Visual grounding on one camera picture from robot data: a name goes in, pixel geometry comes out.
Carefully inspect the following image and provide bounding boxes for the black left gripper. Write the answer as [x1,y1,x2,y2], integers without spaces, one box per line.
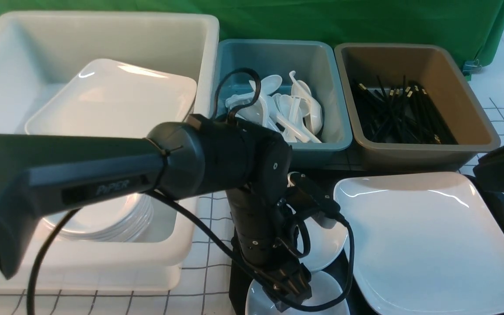
[226,188,312,312]

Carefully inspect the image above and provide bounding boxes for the white bowl tray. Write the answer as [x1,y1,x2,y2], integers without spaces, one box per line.
[245,271,350,315]
[299,218,348,272]

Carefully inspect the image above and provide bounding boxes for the large white square plate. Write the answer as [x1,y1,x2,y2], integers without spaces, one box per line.
[333,172,504,315]

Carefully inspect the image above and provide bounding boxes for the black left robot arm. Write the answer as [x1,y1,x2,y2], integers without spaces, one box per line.
[0,114,312,312]

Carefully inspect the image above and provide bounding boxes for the white checked tablecloth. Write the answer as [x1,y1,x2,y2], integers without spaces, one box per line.
[0,42,504,315]

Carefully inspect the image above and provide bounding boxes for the pile of white spoons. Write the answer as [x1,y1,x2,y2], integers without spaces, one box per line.
[224,70,323,143]

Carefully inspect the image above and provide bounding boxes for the stack of white bowls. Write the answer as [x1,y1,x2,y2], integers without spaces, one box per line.
[58,194,154,242]

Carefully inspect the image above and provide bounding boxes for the teal plastic bin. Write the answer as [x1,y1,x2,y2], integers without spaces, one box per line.
[212,38,353,169]

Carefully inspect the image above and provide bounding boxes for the pile of black chopsticks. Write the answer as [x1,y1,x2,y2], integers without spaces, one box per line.
[350,76,458,145]

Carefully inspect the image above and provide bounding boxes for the brown plastic bin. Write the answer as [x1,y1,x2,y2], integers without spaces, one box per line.
[334,43,500,172]

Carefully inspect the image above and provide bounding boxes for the stack of white square plates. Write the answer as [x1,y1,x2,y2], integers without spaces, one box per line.
[24,59,197,138]

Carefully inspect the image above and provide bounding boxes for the green cloth backdrop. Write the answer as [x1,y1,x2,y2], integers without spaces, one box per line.
[0,0,504,66]

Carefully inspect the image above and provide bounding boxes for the large white plastic bin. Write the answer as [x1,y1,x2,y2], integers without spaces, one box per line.
[0,11,220,294]

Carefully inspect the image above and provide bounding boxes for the black camera cable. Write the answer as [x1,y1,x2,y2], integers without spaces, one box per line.
[27,68,355,315]

